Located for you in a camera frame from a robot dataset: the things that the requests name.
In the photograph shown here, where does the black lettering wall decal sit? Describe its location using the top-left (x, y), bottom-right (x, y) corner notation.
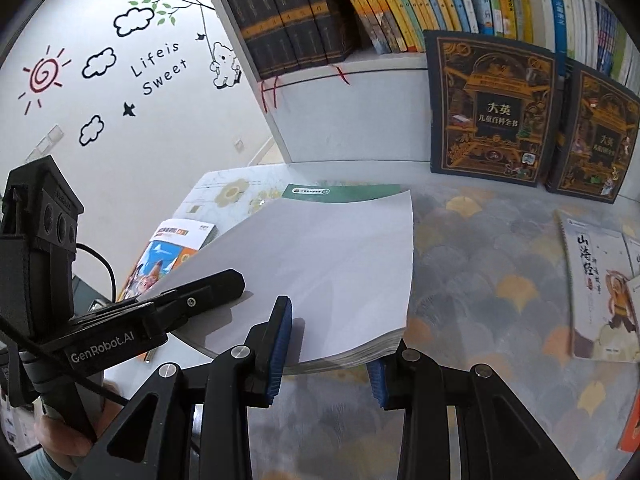
top-left (129, 42), bottom-right (190, 97)

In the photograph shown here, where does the dark ornate encyclopedia book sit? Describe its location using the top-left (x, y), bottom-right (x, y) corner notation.
top-left (424, 30), bottom-right (568, 187)
top-left (545, 57), bottom-right (640, 205)

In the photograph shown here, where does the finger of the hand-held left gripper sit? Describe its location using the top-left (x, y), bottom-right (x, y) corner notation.
top-left (136, 269), bottom-right (246, 334)

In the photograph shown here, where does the white book orange running figure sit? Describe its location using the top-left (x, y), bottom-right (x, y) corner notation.
top-left (556, 209), bottom-right (640, 363)

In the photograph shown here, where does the red sun wall decal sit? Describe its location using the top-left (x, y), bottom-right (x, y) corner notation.
top-left (19, 45), bottom-right (72, 113)

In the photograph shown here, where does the row of white blue books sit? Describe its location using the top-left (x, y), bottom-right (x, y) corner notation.
top-left (450, 0), bottom-right (640, 93)

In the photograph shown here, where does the row of yellow spine books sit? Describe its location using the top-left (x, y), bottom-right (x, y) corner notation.
top-left (325, 0), bottom-right (473, 55)

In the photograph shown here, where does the orange blue workbook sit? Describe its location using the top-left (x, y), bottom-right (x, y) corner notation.
top-left (117, 219), bottom-right (218, 303)

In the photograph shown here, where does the black cloud wall decal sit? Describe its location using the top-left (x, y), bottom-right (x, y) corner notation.
top-left (78, 116), bottom-right (105, 147)
top-left (114, 7), bottom-right (155, 37)
top-left (82, 47), bottom-right (117, 79)

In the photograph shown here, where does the person's left hand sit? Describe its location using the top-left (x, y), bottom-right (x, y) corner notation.
top-left (34, 382), bottom-right (128, 472)

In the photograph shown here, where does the tree swing wall decal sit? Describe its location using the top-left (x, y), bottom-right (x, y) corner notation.
top-left (127, 0), bottom-right (243, 88)

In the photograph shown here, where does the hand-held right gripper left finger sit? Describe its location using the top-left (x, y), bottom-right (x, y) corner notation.
top-left (75, 296), bottom-right (293, 480)

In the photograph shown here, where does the white bookshelf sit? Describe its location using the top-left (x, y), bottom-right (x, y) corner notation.
top-left (192, 0), bottom-right (640, 166)

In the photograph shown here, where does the grey wall switch plate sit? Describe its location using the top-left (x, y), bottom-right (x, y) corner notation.
top-left (25, 127), bottom-right (66, 163)

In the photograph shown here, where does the grey white back cover book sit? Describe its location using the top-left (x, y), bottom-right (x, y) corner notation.
top-left (136, 191), bottom-right (415, 375)

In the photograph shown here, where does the dark hardcover volume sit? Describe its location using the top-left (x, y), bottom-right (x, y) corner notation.
top-left (257, 0), bottom-right (328, 68)
top-left (295, 0), bottom-right (358, 63)
top-left (218, 0), bottom-right (301, 81)

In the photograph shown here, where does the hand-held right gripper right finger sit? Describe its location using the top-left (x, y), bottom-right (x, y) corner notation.
top-left (366, 339), bottom-right (566, 480)

